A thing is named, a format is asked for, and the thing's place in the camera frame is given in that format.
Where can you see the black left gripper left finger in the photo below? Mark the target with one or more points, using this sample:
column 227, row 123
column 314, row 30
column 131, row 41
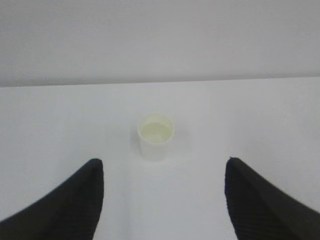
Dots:
column 69, row 212

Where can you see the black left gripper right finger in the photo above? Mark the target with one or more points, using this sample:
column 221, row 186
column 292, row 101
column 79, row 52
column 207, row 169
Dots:
column 258, row 210

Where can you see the white paper cup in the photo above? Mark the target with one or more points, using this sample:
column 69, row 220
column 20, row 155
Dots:
column 155, row 131

